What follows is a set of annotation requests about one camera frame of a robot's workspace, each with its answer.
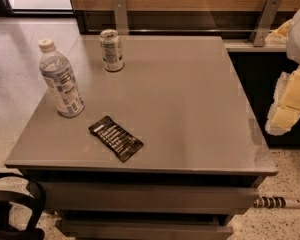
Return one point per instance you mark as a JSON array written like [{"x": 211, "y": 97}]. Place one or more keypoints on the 7up soda can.
[{"x": 111, "y": 50}]

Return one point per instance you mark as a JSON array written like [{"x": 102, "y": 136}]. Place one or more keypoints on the grey drawer cabinet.
[{"x": 203, "y": 154}]

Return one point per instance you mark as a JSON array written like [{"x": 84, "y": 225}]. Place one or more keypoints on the black snack packet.
[{"x": 123, "y": 144}]

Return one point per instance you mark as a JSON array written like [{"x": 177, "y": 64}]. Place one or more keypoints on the clear plastic water bottle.
[{"x": 58, "y": 74}]

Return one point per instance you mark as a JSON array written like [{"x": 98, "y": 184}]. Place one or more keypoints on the right metal bracket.
[{"x": 267, "y": 16}]

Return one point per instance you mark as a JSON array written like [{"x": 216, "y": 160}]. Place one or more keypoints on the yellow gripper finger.
[
  {"x": 279, "y": 35},
  {"x": 284, "y": 112}
]

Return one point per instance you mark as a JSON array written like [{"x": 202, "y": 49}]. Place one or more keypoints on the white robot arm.
[{"x": 293, "y": 40}]

